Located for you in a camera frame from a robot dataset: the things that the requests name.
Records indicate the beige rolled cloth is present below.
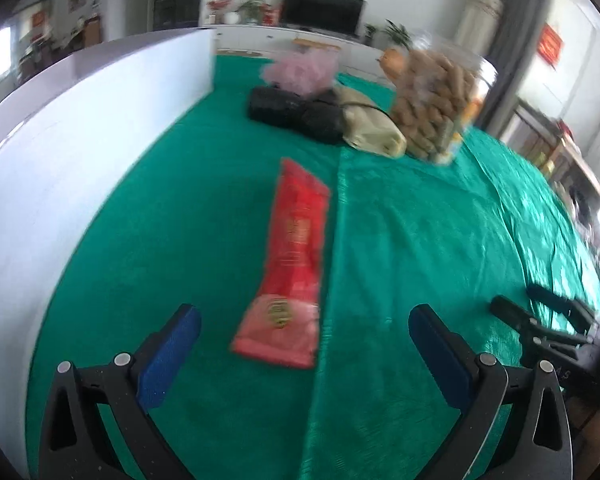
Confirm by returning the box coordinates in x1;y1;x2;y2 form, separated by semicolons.
335;85;408;158

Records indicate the covered standing air conditioner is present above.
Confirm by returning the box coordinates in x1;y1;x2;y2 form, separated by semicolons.
452;0;505;58

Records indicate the wooden dining chair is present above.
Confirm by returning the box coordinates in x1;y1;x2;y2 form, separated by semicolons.
82;15;103;46

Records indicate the black television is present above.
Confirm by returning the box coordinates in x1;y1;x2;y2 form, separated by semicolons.
280;0;366;37

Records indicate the green satin tablecloth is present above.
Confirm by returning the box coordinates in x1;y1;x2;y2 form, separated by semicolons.
25;55;600;480

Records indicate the clear snack jar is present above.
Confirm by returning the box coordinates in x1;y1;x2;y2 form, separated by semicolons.
390;30;498;163

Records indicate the broad leaf potted plant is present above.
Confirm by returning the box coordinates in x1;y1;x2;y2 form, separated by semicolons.
382;20;413;51

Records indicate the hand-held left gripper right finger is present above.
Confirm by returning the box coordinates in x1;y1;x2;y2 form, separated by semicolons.
408;303;576;480

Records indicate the white television cabinet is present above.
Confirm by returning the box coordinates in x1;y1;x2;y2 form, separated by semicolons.
215;24;386;78

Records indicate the green leafy potted plant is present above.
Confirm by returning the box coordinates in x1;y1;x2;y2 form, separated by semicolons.
237;0;266;25

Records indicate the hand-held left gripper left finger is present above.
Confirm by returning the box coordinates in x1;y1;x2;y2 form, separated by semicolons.
39;303;203;480

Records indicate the red wall hanging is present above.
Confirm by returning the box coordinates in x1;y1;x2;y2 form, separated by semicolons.
537;22;566;71

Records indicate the red plastic packet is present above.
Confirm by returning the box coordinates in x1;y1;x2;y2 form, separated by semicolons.
230;157;332;370

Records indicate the pink mesh bath pouf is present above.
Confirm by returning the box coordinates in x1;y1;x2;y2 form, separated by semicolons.
260;51;340;98

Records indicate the red flower bouquet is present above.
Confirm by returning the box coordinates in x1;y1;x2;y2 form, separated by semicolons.
207;0;236;23

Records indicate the dark wooden chair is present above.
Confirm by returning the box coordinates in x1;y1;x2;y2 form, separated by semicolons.
500;100;561;176

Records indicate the grey curtain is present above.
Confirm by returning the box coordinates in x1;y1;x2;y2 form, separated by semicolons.
480;0;551;133

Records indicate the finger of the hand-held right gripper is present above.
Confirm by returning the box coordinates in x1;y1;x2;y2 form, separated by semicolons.
490;294;547;335
526;285;597;332

